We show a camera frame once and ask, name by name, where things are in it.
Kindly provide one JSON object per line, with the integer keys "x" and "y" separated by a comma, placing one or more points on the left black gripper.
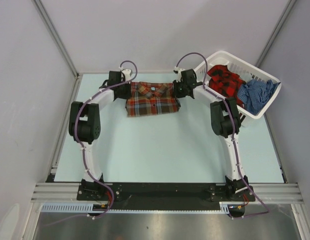
{"x": 128, "y": 95}

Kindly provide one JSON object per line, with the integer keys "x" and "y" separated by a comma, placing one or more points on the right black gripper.
{"x": 176, "y": 93}

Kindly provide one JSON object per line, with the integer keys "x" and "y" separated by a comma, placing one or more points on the brown red plaid shirt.
{"x": 148, "y": 99}

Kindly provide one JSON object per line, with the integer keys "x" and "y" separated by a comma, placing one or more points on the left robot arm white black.
{"x": 85, "y": 128}

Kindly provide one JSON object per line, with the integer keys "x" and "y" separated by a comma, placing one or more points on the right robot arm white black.
{"x": 225, "y": 123}

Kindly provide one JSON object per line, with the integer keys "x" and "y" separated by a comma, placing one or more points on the red black checked shirt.
{"x": 224, "y": 82}

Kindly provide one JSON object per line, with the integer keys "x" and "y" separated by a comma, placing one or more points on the white plastic laundry basket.
{"x": 246, "y": 71}

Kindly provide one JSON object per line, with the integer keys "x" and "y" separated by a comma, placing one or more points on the blue checked shirt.
{"x": 255, "y": 94}

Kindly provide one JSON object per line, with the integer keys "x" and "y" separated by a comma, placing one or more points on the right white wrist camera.
{"x": 178, "y": 71}

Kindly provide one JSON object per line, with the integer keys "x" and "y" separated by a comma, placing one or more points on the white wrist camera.
{"x": 178, "y": 71}
{"x": 126, "y": 74}

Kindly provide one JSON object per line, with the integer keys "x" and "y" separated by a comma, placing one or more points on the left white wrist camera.
{"x": 126, "y": 74}

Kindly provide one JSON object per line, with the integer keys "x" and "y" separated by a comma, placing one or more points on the left aluminium corner post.
{"x": 44, "y": 15}

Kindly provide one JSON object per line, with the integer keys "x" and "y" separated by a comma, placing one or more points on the aluminium corner post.
{"x": 44, "y": 15}
{"x": 276, "y": 31}

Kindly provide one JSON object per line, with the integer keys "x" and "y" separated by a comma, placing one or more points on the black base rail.
{"x": 138, "y": 196}

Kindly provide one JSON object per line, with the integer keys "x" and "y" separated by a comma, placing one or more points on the white slotted cable duct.
{"x": 223, "y": 208}

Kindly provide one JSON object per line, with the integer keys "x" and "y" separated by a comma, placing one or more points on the aluminium frame profile front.
{"x": 55, "y": 192}

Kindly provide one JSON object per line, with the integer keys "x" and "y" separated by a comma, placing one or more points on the right aluminium corner post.
{"x": 276, "y": 31}

